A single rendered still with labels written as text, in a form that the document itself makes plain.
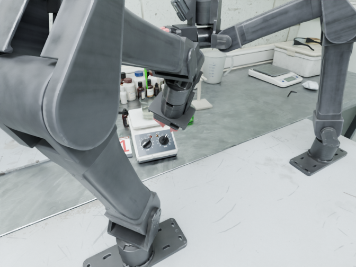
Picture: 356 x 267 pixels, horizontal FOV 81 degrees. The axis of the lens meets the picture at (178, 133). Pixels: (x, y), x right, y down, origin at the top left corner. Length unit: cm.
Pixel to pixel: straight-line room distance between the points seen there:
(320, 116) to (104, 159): 59
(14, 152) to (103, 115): 69
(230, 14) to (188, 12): 83
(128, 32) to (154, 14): 96
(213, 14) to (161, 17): 59
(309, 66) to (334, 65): 85
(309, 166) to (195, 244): 42
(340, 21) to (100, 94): 53
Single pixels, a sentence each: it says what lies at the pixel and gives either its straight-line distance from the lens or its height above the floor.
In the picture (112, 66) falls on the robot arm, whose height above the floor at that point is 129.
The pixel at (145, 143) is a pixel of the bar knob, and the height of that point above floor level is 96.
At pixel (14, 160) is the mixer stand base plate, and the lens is 82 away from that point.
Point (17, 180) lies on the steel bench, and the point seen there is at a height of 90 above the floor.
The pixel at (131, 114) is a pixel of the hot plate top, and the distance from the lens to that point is 74.
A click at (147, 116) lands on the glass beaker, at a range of 68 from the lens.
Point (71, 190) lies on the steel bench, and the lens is 64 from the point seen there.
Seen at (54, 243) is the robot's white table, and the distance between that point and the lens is 56.
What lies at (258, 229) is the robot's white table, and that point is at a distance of 54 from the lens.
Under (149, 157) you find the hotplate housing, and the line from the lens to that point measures 65.
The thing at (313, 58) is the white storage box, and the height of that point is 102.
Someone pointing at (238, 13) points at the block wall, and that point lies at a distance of 148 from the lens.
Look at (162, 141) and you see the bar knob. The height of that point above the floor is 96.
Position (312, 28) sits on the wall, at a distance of 191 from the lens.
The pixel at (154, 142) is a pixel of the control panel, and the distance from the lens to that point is 66.
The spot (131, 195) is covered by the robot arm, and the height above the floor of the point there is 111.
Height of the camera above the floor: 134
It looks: 35 degrees down
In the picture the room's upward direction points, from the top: straight up
